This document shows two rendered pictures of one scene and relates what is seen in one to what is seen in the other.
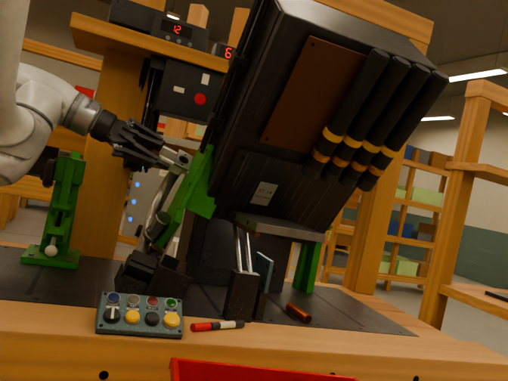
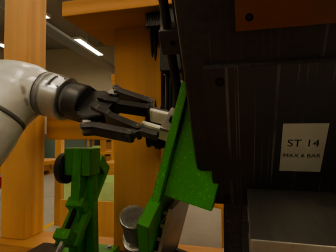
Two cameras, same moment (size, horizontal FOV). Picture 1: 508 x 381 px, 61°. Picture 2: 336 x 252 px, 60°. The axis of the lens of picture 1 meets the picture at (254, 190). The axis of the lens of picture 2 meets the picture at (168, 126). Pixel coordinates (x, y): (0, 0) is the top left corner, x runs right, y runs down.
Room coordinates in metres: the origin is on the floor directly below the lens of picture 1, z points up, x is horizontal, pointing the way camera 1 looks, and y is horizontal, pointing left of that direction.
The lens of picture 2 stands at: (0.66, -0.09, 1.20)
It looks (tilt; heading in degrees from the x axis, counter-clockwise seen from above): 2 degrees up; 35
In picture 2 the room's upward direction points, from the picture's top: straight up
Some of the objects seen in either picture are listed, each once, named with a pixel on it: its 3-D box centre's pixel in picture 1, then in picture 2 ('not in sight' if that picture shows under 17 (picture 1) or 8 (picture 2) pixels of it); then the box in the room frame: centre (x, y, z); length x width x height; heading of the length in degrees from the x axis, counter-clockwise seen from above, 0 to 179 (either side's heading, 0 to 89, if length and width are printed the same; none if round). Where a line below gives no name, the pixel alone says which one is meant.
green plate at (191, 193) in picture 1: (200, 186); (196, 154); (1.04, 0.13, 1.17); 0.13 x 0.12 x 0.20; 110
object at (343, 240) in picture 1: (342, 233); not in sight; (10.96, -2.44, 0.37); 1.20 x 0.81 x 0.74; 117
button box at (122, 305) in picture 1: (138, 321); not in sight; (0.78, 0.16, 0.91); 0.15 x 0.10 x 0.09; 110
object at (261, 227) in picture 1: (258, 221); (313, 203); (1.06, -0.03, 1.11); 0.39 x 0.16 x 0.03; 20
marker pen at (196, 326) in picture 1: (218, 325); not in sight; (0.86, 0.01, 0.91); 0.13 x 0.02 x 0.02; 131
